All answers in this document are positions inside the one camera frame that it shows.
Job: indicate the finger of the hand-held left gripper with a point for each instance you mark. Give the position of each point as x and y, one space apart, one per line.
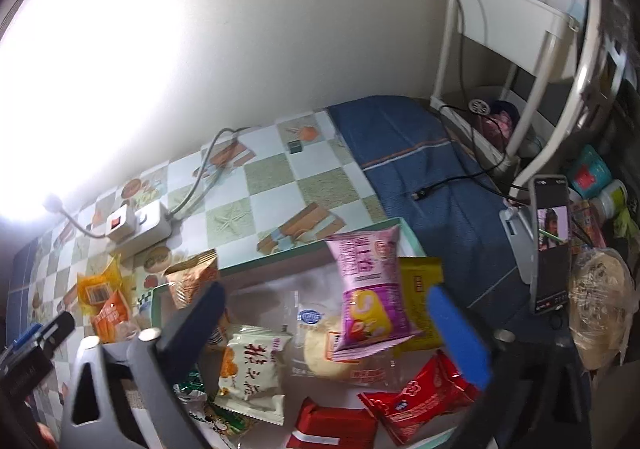
57 326

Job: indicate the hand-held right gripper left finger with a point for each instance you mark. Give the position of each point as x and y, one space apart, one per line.
202 311

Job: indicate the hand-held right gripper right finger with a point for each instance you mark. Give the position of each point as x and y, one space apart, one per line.
457 339

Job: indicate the tan snack packet red print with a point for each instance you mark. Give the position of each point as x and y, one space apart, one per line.
192 279

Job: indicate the teal rimmed tray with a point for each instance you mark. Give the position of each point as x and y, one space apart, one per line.
270 294

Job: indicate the pink snack packet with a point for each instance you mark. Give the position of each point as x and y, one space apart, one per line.
367 279

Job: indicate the yellow orange snack packet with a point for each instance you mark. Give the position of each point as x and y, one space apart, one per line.
97 291

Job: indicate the green foil snack packet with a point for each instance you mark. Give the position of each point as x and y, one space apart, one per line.
192 386

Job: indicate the white green snack packet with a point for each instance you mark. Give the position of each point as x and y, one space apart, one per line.
252 369

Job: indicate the crinkled red snack packet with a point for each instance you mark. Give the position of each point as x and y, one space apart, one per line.
415 404

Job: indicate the white power strip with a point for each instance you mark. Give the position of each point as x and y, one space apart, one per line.
145 229

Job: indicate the black smartphone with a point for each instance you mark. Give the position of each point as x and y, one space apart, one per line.
550 279

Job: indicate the green printed snack packet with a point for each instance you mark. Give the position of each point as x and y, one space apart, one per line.
225 424

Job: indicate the white phone stand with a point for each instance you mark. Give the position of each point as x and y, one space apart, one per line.
515 239

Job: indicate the clear bread packet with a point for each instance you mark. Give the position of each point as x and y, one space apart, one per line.
320 349

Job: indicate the bag of flatbreads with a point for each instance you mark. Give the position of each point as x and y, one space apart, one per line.
600 299

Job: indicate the checkered printed bed sheet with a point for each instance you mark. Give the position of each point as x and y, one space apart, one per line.
270 179

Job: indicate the dark red snack packet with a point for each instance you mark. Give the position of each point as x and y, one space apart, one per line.
330 424

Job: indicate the white jar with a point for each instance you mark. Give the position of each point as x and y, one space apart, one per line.
612 196

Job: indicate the teal plastic tub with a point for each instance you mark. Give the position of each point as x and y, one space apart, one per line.
590 174

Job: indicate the pink cloth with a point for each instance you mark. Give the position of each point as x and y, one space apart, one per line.
500 126

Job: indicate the white metal rack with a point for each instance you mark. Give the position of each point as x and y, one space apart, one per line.
542 64

